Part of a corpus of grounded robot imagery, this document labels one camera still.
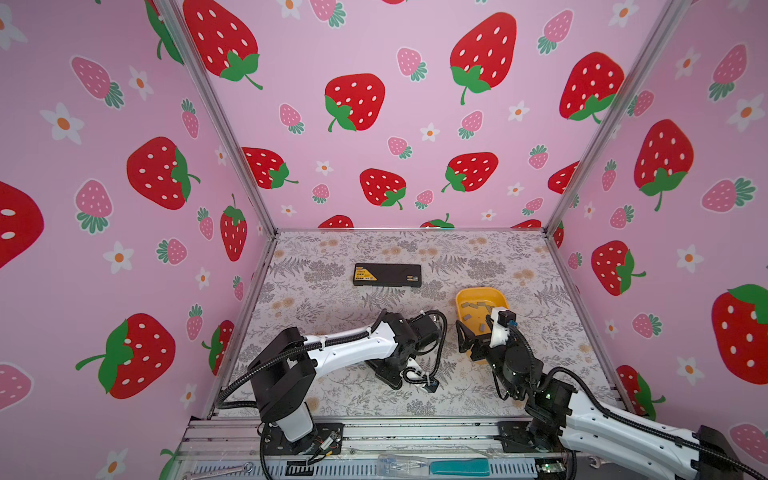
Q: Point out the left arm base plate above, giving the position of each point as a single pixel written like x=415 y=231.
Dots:
x=324 y=437

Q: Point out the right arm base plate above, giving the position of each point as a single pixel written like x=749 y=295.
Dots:
x=526 y=437

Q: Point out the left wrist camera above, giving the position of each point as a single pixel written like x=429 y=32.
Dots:
x=429 y=384

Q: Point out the black stapler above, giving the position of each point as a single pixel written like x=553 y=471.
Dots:
x=386 y=373

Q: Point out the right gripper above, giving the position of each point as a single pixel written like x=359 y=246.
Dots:
x=484 y=342

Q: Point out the staple strips in tray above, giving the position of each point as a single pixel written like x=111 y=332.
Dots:
x=473 y=314

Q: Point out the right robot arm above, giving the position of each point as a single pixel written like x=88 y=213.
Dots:
x=565 y=412

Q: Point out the yellow plastic tray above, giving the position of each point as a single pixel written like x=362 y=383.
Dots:
x=490 y=296

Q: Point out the black tool case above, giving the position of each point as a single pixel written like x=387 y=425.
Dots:
x=387 y=275

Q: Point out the teal handled tool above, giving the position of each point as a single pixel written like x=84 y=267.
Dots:
x=461 y=467

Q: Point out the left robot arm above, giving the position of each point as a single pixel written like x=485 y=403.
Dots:
x=398 y=350

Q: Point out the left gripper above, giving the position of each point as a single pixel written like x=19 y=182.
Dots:
x=389 y=374

